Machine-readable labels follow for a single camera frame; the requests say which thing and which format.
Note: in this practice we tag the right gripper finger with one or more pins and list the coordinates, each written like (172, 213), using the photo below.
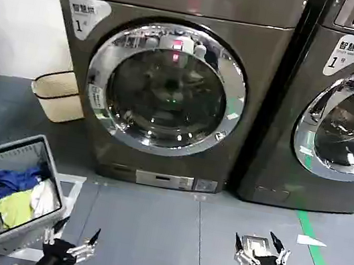
(281, 253)
(244, 256)

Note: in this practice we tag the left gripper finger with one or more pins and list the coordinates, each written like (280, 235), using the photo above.
(52, 233)
(84, 249)

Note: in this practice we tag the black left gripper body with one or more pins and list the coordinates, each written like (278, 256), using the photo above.
(53, 254)

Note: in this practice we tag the silver floor socket box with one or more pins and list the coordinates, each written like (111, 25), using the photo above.
(256, 244)

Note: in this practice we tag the white paper scrap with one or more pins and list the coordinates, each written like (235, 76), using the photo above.
(310, 240)

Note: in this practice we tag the white garment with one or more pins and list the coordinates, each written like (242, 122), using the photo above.
(45, 200)

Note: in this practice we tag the yellow-green garment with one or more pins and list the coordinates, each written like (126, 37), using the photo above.
(16, 207)

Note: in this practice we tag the blue garment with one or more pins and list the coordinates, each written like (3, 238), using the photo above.
(16, 180)

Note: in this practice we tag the grey washer with drawer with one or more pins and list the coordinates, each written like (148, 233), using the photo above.
(271, 155)

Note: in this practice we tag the silver dryer service panel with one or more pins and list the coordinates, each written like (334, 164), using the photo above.
(164, 179)

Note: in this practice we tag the beige woven storage basket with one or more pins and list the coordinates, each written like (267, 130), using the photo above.
(59, 95)

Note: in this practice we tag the grey dryer with label 1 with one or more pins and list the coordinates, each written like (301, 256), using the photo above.
(258, 95)

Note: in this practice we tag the round chrome glass dryer door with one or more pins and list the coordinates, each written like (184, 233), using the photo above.
(165, 103)

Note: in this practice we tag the white number label sticker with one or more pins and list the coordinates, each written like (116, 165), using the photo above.
(349, 56)
(87, 19)

